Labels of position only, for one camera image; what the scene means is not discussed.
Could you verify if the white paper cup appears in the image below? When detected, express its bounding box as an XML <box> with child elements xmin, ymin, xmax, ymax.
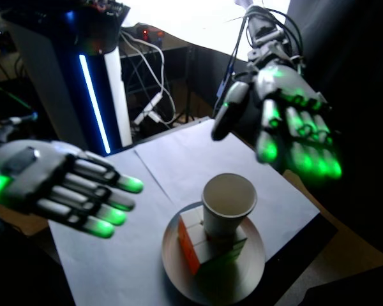
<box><xmin>201</xmin><ymin>173</ymin><xmax>258</xmax><ymax>238</ymax></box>

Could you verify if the white paper sheet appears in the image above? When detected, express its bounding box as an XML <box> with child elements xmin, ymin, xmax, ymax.
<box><xmin>49</xmin><ymin>149</ymin><xmax>211</xmax><ymax>306</ymax></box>
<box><xmin>133</xmin><ymin>119</ymin><xmax>322</xmax><ymax>256</ymax></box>

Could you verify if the white cable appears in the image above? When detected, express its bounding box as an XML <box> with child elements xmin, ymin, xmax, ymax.
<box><xmin>119</xmin><ymin>30</ymin><xmax>178</xmax><ymax>126</ymax></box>

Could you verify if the white paper plate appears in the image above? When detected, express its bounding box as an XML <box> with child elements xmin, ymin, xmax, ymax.
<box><xmin>161</xmin><ymin>201</ymin><xmax>266</xmax><ymax>302</ymax></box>

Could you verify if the black box with red light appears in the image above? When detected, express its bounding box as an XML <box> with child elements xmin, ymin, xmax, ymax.
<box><xmin>135</xmin><ymin>25</ymin><xmax>165</xmax><ymax>44</ymax></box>

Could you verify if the Rubik's cube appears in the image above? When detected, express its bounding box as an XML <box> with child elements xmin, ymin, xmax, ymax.
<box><xmin>177</xmin><ymin>205</ymin><xmax>248</xmax><ymax>275</ymax></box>

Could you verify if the black curtain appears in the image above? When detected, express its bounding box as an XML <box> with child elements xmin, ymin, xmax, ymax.
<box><xmin>287</xmin><ymin>0</ymin><xmax>383</xmax><ymax>259</ymax></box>

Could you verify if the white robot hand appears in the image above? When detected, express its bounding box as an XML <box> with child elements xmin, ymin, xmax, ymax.
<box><xmin>210</xmin><ymin>65</ymin><xmax>343</xmax><ymax>179</ymax></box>
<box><xmin>0</xmin><ymin>139</ymin><xmax>144</xmax><ymax>239</ymax></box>

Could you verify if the black column with blue light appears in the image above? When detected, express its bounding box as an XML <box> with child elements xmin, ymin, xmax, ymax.
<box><xmin>3</xmin><ymin>0</ymin><xmax>133</xmax><ymax>157</ymax></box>

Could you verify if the white power strip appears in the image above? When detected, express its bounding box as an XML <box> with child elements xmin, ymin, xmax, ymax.
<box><xmin>133</xmin><ymin>92</ymin><xmax>164</xmax><ymax>126</ymax></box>

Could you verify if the black metal rack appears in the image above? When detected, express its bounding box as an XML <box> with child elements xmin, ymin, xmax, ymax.
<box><xmin>119</xmin><ymin>44</ymin><xmax>199</xmax><ymax>125</ymax></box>

